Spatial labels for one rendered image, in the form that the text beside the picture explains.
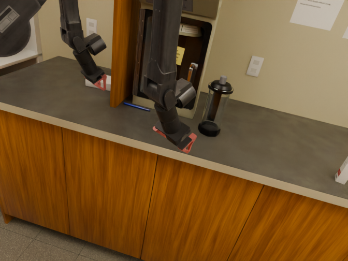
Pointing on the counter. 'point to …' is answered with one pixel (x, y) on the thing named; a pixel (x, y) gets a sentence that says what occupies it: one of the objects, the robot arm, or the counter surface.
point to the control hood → (201, 7)
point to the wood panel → (124, 49)
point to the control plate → (183, 4)
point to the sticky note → (179, 55)
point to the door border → (139, 51)
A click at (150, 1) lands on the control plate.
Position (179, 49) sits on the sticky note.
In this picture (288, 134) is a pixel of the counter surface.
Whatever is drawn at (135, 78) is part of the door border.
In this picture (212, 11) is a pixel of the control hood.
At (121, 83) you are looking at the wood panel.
